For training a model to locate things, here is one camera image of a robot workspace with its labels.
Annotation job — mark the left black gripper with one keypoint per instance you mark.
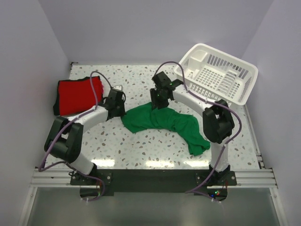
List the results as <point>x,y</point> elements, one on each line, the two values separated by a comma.
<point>122,112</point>

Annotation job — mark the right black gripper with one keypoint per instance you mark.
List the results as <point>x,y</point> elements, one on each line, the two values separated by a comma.
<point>155,103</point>

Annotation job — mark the green t-shirt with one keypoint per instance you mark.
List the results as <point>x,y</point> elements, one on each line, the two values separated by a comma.
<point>186,126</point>

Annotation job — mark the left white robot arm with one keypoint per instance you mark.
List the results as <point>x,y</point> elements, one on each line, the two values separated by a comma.
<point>65,137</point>

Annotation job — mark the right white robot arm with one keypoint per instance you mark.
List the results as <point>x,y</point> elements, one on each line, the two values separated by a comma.
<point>216,120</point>

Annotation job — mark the red folded t-shirt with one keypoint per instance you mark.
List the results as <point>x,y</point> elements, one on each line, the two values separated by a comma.
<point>78,94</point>

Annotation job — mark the white plastic basket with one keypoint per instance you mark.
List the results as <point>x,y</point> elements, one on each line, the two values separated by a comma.
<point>214,74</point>

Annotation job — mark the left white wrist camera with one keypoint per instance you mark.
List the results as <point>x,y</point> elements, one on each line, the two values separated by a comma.
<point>118,87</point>

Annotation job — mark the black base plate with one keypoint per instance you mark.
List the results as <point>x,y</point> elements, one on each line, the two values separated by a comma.
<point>107,182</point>

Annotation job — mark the aluminium frame rail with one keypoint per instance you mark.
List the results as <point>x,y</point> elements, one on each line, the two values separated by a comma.
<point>255,178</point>

